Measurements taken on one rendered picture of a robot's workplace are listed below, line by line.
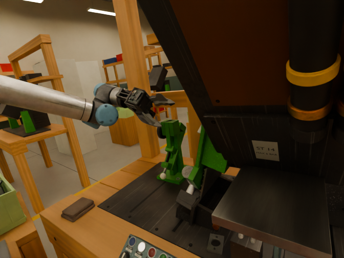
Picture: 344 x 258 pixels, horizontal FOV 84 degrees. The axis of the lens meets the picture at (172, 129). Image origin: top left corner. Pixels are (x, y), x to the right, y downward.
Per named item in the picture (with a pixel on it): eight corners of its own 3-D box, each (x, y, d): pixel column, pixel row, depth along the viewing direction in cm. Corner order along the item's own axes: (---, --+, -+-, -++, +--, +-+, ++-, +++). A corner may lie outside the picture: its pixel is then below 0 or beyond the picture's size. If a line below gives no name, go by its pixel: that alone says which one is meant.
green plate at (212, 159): (219, 190, 52) (236, 119, 43) (192, 177, 56) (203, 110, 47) (232, 171, 61) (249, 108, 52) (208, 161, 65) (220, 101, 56)
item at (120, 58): (158, 121, 603) (146, 44, 541) (112, 118, 758) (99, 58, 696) (169, 117, 643) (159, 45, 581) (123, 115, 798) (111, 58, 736)
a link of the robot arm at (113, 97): (117, 108, 80) (127, 92, 82) (125, 111, 78) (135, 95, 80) (106, 98, 74) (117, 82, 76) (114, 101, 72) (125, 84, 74)
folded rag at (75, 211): (73, 223, 69) (70, 216, 68) (61, 217, 73) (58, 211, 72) (95, 206, 77) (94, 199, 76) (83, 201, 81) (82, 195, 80)
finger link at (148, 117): (149, 126, 62) (135, 110, 67) (157, 133, 66) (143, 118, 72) (156, 119, 62) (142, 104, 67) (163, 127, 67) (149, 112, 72)
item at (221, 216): (330, 274, 24) (332, 255, 23) (211, 229, 34) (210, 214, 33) (320, 153, 54) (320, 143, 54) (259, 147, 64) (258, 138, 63)
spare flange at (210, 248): (221, 254, 50) (221, 252, 50) (206, 251, 52) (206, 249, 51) (224, 237, 55) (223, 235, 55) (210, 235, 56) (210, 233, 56)
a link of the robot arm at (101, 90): (100, 104, 86) (110, 88, 87) (117, 110, 80) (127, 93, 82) (87, 94, 79) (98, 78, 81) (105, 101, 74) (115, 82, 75)
